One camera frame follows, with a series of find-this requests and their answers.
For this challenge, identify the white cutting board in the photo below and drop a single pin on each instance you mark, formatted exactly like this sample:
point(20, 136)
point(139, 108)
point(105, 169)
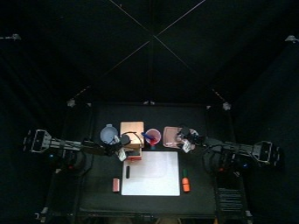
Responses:
point(151, 175)

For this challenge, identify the pink tray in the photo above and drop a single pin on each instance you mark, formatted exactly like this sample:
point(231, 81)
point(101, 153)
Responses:
point(169, 137)

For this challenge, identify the orange toy carrot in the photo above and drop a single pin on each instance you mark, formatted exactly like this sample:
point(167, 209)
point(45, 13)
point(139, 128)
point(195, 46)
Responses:
point(185, 183)

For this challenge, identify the pink rectangular block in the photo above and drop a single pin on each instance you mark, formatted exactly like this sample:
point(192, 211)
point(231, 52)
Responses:
point(116, 185)

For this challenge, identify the wooden drawer box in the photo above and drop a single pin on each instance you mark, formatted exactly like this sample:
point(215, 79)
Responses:
point(132, 131)

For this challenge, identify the black label plate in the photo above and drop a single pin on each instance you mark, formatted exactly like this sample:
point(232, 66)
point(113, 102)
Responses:
point(229, 199)

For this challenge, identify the red drawer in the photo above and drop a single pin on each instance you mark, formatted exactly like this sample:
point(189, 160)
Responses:
point(133, 156)

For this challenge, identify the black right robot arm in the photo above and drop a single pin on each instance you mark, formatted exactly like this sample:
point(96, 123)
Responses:
point(240, 148)

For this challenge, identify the pink cup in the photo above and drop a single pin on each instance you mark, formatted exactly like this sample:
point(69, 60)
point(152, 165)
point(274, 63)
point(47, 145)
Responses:
point(153, 137)

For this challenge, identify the blue toy utensil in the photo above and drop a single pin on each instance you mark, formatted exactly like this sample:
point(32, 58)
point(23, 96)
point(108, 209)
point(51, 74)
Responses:
point(147, 136)

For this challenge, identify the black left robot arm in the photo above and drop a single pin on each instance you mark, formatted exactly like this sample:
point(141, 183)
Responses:
point(57, 143)

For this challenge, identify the black marker pen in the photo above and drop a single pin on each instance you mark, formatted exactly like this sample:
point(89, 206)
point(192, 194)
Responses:
point(127, 172)

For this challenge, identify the grey blue bowl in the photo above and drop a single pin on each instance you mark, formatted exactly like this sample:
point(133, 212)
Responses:
point(108, 134)

